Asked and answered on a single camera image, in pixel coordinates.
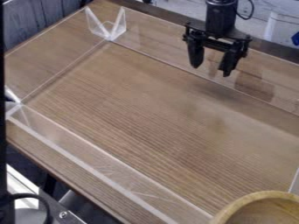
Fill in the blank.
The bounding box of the brown wooden bowl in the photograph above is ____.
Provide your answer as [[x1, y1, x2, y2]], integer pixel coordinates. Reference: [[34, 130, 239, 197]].
[[209, 191, 299, 224]]

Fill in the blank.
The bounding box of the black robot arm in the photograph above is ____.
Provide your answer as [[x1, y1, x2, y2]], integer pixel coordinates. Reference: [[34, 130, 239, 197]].
[[181, 0, 252, 77]]

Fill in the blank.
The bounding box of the black cable loop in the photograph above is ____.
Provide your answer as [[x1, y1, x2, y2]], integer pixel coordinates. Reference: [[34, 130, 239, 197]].
[[6, 192, 56, 224]]

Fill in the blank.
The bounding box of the white container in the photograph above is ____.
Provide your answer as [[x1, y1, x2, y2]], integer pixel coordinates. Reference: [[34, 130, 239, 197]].
[[264, 11, 299, 49]]

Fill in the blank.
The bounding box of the clear acrylic tray wall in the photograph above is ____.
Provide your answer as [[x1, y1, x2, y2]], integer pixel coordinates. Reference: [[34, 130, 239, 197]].
[[5, 2, 299, 224]]

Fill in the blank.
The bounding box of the grey metal bracket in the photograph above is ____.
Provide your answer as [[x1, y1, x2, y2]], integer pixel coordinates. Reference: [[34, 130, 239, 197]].
[[38, 191, 86, 224]]

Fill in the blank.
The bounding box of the blue object at edge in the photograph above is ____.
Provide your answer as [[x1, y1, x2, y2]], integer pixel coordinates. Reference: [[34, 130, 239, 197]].
[[291, 32, 299, 46]]

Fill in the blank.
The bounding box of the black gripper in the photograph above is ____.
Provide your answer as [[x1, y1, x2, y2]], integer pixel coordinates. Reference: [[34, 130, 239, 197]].
[[181, 22, 252, 77]]

